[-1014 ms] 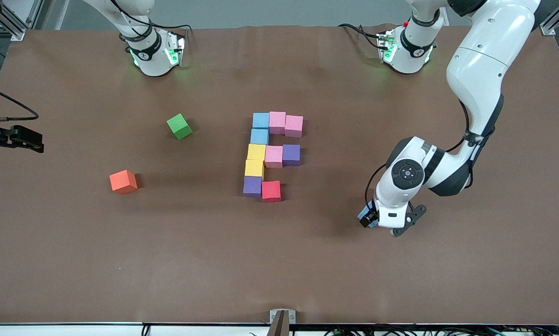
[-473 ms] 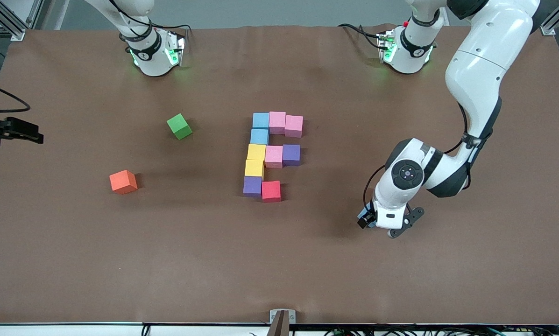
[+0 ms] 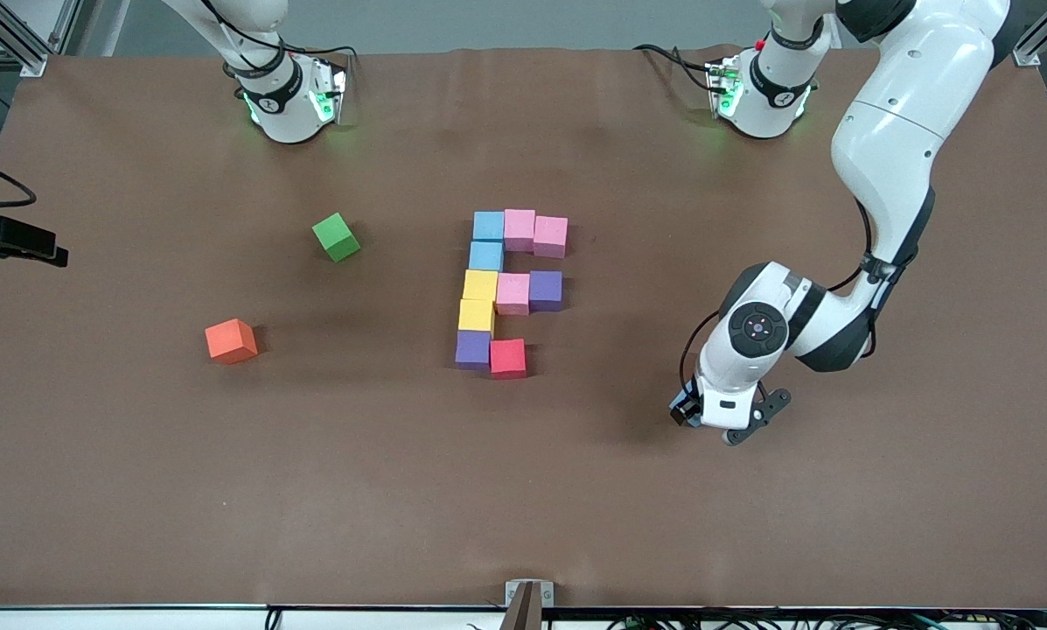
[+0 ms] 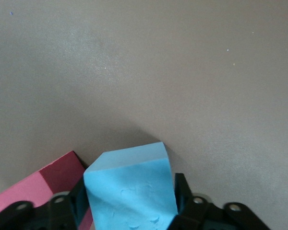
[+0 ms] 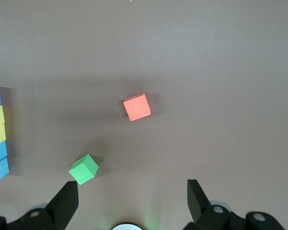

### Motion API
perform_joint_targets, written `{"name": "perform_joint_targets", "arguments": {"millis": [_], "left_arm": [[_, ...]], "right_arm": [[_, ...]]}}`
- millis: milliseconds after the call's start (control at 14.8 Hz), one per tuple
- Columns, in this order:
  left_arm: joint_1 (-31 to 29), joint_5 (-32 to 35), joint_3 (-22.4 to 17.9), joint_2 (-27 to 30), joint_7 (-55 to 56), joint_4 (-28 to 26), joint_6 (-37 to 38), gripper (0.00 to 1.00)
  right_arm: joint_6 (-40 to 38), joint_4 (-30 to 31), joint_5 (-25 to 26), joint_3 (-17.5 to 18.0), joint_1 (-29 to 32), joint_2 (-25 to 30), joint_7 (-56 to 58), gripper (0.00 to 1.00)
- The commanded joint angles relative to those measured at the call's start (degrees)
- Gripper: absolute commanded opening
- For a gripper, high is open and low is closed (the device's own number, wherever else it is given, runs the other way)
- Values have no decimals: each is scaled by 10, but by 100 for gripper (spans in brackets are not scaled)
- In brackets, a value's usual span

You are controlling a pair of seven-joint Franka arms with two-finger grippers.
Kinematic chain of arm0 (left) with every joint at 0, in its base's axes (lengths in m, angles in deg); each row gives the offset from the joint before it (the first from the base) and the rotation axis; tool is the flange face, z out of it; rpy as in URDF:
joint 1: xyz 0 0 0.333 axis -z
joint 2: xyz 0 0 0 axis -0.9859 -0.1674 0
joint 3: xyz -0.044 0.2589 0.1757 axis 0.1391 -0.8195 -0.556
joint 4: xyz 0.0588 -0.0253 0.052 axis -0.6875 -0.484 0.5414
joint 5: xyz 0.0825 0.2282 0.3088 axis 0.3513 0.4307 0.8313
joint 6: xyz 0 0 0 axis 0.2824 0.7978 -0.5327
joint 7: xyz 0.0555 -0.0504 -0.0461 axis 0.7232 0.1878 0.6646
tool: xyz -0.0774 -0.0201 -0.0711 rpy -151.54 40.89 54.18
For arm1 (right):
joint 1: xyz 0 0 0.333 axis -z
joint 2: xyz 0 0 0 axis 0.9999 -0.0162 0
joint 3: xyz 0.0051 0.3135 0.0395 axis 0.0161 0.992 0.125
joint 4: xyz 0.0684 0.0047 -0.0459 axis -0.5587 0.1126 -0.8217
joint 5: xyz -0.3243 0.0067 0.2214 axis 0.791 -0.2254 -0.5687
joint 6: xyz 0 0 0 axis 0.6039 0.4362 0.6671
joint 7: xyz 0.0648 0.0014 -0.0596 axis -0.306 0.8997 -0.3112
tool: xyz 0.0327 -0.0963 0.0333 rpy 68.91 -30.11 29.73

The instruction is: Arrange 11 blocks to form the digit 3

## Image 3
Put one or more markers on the pink foam cube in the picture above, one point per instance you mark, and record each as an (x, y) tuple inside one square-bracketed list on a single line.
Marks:
[(520, 230), (513, 294), (550, 237)]

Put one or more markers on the green foam cube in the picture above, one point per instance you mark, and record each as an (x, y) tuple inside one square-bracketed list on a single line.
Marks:
[(336, 238)]

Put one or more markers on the purple foam cube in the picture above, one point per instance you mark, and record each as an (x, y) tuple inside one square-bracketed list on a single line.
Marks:
[(547, 291), (473, 350)]

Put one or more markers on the orange foam cube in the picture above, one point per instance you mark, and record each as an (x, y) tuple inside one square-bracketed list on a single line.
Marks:
[(230, 341)]

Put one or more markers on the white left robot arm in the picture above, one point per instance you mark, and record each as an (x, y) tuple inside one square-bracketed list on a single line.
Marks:
[(908, 131)]

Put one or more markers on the brown paper table cover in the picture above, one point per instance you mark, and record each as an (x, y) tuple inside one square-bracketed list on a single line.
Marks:
[(523, 490)]

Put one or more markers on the grey metal mounting bracket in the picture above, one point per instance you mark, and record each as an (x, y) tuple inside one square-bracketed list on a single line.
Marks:
[(513, 595)]

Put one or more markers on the yellow foam cube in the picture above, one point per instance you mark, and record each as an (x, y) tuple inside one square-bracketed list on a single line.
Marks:
[(476, 316), (480, 285)]

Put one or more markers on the red foam cube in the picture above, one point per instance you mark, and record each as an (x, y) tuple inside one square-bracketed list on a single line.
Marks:
[(508, 359)]

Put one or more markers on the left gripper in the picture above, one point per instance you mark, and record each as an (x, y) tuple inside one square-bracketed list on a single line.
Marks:
[(686, 409)]

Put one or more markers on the arm base box green light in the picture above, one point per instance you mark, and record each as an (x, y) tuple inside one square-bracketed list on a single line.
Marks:
[(329, 92), (722, 87)]

